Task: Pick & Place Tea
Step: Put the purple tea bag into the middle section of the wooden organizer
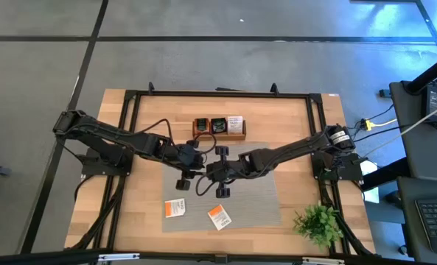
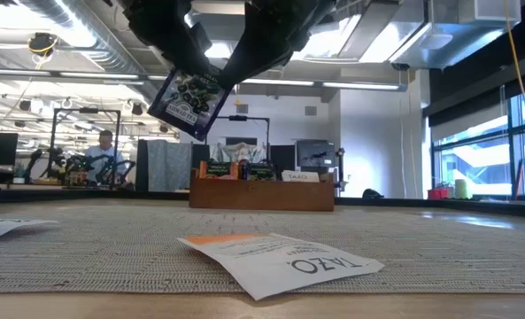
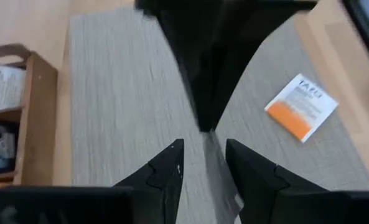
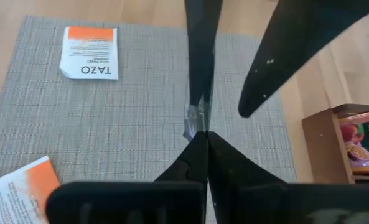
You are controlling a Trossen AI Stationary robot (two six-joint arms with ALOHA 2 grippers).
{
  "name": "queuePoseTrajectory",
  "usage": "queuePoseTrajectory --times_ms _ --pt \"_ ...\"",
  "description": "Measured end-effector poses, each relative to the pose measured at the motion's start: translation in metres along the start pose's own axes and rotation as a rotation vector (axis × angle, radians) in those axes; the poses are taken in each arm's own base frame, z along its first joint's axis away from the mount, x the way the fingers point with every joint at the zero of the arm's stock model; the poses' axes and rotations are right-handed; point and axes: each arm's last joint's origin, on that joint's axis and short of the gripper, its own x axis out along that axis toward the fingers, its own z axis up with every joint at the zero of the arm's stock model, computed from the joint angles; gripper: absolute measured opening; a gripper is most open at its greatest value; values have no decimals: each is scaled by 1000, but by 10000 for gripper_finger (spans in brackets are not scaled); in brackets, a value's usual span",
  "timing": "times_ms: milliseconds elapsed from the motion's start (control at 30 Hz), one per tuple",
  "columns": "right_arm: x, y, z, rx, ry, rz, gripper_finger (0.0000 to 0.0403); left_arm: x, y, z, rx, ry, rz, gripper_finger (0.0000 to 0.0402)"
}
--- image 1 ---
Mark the black aluminium table frame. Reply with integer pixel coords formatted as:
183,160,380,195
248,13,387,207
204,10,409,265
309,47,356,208
0,81,425,265

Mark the black desk leg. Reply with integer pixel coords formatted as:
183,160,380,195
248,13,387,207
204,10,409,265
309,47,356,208
360,157,413,192

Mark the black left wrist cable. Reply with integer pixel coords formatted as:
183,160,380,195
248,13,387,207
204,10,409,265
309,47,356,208
140,118,218,155

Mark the grey woven placemat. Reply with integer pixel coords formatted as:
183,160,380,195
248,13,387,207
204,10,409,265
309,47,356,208
161,141,284,233

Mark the black diagonal beam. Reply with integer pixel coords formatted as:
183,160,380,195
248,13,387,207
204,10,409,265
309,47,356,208
403,49,437,95

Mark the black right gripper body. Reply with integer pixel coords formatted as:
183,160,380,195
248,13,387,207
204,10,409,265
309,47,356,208
206,160,245,184

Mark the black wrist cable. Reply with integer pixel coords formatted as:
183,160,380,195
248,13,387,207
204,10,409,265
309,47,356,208
140,118,218,155
195,171,219,197

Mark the yellow plug and cable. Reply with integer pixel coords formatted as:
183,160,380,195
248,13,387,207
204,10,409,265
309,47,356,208
363,117,399,132

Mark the Tazo wild sweet orange packet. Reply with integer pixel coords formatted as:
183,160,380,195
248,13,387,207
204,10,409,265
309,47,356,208
226,116,245,135
164,198,186,219
207,204,233,232

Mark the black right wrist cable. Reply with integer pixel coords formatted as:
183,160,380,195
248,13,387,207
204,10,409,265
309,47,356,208
195,171,219,197

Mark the white cable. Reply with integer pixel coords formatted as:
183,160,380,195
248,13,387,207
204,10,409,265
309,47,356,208
361,98,437,159

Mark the grey desk with keyboard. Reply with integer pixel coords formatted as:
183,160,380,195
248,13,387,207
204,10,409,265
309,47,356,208
396,175,437,265

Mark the silver metal bracket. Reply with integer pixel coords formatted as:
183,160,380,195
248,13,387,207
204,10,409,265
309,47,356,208
97,252,141,263
301,257,346,265

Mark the wooden three-compartment organizer box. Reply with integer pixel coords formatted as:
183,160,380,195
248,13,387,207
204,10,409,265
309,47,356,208
192,116,248,141

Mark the black floor cable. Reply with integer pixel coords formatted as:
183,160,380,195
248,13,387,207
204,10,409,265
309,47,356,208
357,121,429,143
363,104,396,122

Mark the green artificial plant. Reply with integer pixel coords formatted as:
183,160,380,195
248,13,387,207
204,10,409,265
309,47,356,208
293,201,345,250

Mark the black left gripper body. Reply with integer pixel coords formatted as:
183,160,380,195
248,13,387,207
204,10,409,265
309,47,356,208
173,144,207,174

